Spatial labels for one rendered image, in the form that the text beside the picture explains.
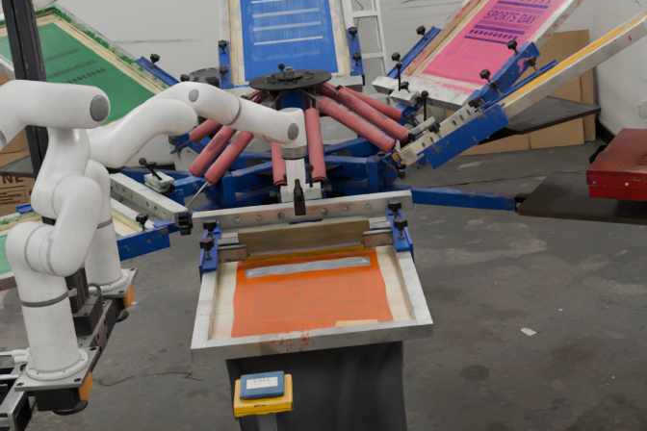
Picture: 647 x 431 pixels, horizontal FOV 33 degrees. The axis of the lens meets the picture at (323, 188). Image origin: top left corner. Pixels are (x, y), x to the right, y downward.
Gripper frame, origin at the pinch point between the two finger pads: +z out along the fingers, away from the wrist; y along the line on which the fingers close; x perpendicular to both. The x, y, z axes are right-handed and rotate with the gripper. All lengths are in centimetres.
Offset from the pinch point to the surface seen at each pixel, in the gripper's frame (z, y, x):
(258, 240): 8.9, 1.4, -12.9
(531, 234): 110, -242, 119
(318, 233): 8.3, 1.4, 4.5
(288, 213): 9.3, -22.1, -4.0
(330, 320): 16.4, 44.7, 5.2
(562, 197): 16, -30, 84
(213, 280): 13.0, 18.0, -25.6
